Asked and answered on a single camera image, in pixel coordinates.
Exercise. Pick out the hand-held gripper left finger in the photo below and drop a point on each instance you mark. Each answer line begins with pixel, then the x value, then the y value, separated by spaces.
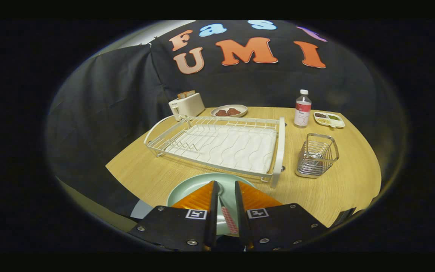
pixel 213 211

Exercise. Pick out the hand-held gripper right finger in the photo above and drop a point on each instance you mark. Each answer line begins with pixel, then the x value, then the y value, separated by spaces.
pixel 240 211

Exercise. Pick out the light green plate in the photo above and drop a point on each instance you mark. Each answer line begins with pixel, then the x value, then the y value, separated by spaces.
pixel 191 187

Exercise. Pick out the beige plate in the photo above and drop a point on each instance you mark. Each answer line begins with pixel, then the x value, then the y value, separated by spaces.
pixel 242 108

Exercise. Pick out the brown cookie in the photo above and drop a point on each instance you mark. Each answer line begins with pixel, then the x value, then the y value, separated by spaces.
pixel 221 112
pixel 233 111

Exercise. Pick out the black table clamp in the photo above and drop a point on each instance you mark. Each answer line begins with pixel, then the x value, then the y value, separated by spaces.
pixel 346 216

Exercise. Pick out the white toaster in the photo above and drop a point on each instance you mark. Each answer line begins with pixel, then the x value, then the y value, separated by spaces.
pixel 189 107

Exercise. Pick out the clear bottle red label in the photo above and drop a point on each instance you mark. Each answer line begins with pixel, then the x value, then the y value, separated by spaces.
pixel 302 113

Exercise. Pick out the toast slice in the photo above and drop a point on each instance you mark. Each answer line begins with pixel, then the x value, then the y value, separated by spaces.
pixel 190 92
pixel 182 95

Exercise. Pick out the white divided snack tray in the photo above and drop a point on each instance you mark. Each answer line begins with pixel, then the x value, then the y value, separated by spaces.
pixel 329 120

